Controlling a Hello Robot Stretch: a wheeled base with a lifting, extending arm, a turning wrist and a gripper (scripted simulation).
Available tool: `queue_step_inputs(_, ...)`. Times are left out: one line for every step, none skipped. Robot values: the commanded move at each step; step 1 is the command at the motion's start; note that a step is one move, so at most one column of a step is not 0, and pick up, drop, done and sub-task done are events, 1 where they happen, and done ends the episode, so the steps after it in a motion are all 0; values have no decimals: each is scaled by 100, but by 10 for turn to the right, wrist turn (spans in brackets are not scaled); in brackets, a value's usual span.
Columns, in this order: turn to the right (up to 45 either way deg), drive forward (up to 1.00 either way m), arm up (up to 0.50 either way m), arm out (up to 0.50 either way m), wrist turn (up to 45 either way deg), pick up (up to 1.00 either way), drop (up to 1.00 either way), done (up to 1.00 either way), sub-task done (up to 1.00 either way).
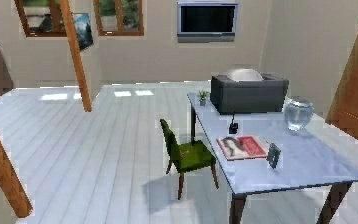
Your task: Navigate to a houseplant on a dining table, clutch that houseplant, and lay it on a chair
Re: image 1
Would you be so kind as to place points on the small green houseplant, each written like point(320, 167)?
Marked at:
point(203, 96)

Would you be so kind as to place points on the wooden door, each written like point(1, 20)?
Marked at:
point(355, 86)

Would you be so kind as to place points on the white dining table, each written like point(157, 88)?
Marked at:
point(303, 156)

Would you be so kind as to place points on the framed landscape picture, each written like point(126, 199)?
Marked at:
point(83, 30)

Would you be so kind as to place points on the green chair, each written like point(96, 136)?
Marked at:
point(190, 156)

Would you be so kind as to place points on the wooden beam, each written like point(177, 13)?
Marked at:
point(3, 170)
point(76, 56)

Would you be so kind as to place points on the red magazine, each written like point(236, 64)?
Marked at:
point(243, 147)

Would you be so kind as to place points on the grey television set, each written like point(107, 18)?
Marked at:
point(207, 20)

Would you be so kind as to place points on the wooden framed window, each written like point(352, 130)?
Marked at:
point(42, 16)
point(118, 16)

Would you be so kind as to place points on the clear glass vase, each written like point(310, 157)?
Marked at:
point(297, 115)

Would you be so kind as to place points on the small black device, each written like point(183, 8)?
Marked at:
point(233, 127)

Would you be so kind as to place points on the white cushion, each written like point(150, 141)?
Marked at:
point(244, 74)

